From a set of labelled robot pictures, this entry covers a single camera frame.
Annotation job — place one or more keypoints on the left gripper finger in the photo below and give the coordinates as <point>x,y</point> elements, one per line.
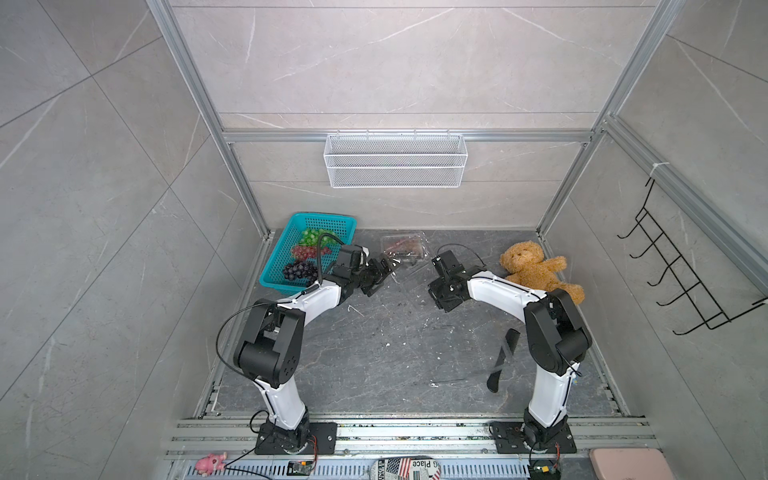
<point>370,285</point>
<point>380,267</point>

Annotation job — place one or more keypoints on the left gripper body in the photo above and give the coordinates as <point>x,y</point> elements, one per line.
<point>361,279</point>

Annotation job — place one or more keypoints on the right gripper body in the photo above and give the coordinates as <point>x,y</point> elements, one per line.
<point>442,295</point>

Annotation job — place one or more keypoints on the red grape bunch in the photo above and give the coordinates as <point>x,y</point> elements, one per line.
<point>408,247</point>
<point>305,252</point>

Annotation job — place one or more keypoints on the teal plastic basket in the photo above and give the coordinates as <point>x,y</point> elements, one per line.
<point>340,229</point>

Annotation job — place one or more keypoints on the clear plastic clamshell container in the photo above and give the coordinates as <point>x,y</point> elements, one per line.
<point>388,240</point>

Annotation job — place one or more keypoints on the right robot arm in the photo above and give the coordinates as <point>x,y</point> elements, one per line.
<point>557,337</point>

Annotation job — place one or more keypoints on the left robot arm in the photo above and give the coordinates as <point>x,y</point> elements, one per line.
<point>268,349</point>

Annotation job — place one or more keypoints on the green grape bunch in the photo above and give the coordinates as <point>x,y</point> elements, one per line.
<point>311,237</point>

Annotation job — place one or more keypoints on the brown teddy bear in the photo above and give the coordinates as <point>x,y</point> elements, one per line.
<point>526,265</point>

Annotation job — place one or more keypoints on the black knife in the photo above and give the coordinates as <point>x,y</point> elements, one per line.
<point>507,350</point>

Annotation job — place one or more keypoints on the pink pad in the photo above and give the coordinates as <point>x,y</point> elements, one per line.
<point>630,464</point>

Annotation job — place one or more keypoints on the pink pig toy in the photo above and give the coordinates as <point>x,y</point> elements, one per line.
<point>211,464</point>

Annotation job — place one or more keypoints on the white wire mesh shelf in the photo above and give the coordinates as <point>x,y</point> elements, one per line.
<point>395,160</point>

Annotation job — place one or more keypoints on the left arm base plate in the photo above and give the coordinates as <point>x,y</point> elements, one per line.
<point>307,438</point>

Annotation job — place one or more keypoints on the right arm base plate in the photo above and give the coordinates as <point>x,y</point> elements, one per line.
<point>526,437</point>

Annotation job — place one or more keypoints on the black wire hook rack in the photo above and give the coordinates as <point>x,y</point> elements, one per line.
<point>690,287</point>

